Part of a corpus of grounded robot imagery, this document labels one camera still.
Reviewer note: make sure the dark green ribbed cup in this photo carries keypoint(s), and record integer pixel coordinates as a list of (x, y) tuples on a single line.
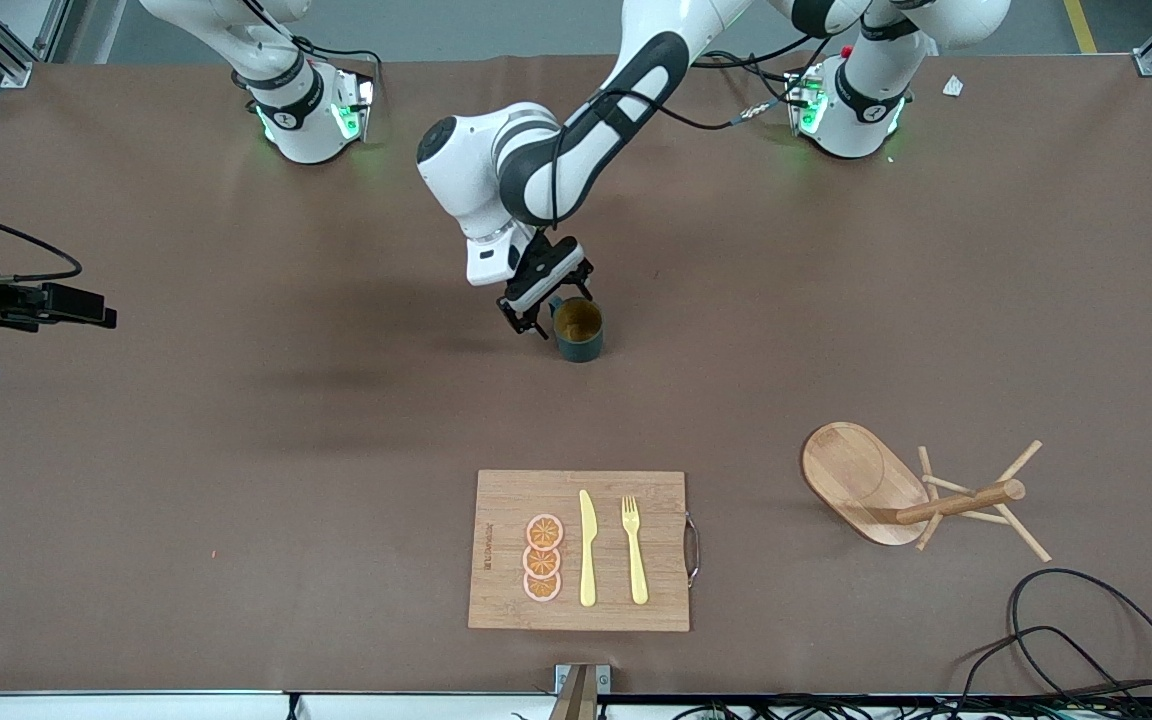
[(581, 348)]

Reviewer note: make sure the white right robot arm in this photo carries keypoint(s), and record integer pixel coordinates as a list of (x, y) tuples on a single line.
[(306, 125)]

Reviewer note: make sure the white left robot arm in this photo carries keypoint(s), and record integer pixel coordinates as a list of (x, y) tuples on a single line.
[(496, 160)]

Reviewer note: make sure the wooden cup rack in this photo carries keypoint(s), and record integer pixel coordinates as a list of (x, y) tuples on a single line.
[(856, 475)]

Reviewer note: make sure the brown table cover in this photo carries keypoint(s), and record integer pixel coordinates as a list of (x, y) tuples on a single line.
[(576, 420)]

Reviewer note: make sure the toy orange slice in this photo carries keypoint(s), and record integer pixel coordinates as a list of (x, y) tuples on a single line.
[(544, 532)]

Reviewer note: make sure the yellow plastic knife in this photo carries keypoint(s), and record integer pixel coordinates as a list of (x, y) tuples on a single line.
[(588, 560)]

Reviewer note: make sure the yellow plastic fork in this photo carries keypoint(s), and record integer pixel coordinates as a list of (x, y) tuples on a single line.
[(637, 570)]

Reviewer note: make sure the bamboo cutting board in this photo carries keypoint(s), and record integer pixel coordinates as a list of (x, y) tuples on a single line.
[(506, 600)]

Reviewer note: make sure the white paper scrap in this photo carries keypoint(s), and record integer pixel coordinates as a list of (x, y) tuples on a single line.
[(953, 86)]

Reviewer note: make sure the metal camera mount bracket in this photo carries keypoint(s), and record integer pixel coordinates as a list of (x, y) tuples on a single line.
[(576, 695)]

